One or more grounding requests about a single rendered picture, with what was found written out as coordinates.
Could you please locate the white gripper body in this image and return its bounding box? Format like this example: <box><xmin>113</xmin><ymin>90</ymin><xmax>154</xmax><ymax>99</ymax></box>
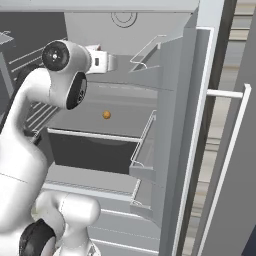
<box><xmin>106</xmin><ymin>53</ymin><xmax>118</xmax><ymax>72</ymax></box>

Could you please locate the grey open fridge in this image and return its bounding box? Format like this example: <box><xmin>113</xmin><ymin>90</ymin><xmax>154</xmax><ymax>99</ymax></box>
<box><xmin>0</xmin><ymin>0</ymin><xmax>201</xmax><ymax>256</ymax></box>

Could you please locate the dark fridge door with racks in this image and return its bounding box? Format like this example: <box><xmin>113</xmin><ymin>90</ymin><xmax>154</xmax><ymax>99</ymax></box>
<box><xmin>0</xmin><ymin>12</ymin><xmax>69</xmax><ymax>136</ymax></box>

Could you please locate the dark fridge crisper drawer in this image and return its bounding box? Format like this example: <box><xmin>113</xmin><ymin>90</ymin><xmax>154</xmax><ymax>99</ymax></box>
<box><xmin>45</xmin><ymin>127</ymin><xmax>142</xmax><ymax>176</ymax></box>

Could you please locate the grey fridge door with gasket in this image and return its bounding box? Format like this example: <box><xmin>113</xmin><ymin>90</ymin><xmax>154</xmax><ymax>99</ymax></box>
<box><xmin>128</xmin><ymin>26</ymin><xmax>216</xmax><ymax>256</ymax></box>

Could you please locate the grey tall door panel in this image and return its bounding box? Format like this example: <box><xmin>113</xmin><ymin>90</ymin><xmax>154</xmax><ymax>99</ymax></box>
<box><xmin>190</xmin><ymin>0</ymin><xmax>256</xmax><ymax>256</ymax></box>

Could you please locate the white long door handle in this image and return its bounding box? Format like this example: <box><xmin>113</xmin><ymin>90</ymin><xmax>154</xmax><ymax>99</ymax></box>
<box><xmin>195</xmin><ymin>83</ymin><xmax>252</xmax><ymax>256</ymax></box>

